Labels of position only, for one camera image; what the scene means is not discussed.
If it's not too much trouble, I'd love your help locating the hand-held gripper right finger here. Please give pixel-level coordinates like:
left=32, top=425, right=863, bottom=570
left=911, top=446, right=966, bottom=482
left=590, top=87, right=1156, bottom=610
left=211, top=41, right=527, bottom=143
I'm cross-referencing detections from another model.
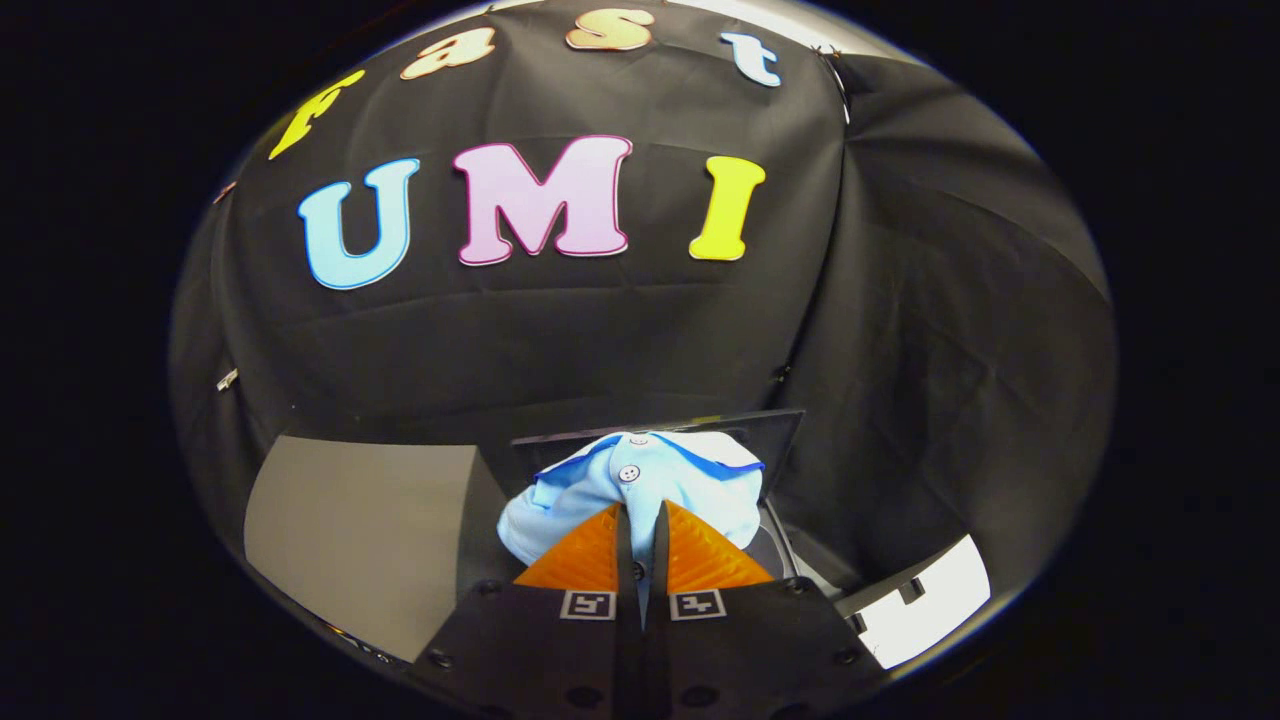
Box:
left=645, top=498, right=889, bottom=720

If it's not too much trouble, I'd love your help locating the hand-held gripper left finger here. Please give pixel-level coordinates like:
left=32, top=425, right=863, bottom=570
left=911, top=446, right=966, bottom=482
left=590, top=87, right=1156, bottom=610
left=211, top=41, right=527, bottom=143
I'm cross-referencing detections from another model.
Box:
left=410, top=500, right=646, bottom=720

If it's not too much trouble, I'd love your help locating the black washing machine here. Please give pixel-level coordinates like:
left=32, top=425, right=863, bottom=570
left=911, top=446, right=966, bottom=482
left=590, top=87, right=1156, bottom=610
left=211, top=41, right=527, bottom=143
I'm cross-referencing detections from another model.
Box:
left=455, top=445, right=871, bottom=641

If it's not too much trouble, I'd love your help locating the light blue polo shirt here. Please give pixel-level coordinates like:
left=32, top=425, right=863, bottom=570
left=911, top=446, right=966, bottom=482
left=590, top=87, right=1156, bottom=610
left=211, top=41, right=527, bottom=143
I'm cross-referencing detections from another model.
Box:
left=497, top=430, right=766, bottom=631

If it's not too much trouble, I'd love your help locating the black backdrop cloth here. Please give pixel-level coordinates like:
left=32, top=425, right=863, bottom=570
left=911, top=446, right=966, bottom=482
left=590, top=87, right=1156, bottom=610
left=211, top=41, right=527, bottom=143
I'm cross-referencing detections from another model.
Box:
left=168, top=0, right=1116, bottom=601

